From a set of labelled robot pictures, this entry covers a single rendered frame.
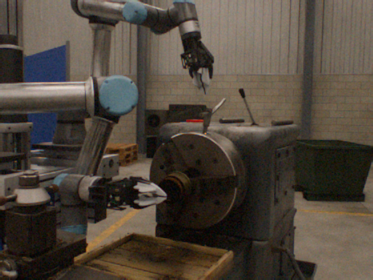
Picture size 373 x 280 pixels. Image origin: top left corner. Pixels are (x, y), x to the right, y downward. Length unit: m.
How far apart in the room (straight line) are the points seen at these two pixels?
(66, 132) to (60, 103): 0.52
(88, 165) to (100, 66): 0.59
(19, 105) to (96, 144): 0.28
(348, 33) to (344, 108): 2.08
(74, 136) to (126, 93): 0.57
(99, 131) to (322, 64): 10.50
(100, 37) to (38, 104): 0.69
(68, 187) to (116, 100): 0.28
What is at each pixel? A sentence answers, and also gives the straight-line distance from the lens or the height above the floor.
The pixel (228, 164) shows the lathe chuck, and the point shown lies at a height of 1.15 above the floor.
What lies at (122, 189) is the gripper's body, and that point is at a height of 1.10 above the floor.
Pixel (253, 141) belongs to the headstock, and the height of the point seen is 1.21.
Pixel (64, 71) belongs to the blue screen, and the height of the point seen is 1.90.
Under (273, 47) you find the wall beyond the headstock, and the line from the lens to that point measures 11.52.
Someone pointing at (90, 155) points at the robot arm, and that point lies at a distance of 1.27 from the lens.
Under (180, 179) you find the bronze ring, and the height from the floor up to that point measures 1.11.
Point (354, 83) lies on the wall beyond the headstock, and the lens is 11.60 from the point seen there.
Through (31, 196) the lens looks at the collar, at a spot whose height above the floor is 1.14.
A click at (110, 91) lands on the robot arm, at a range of 1.10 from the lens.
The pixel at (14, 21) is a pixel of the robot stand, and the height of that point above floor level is 1.64.
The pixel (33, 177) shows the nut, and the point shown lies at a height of 1.17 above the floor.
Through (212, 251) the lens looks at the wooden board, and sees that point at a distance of 1.16.
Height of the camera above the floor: 1.30
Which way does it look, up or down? 4 degrees down
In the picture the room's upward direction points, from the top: 1 degrees clockwise
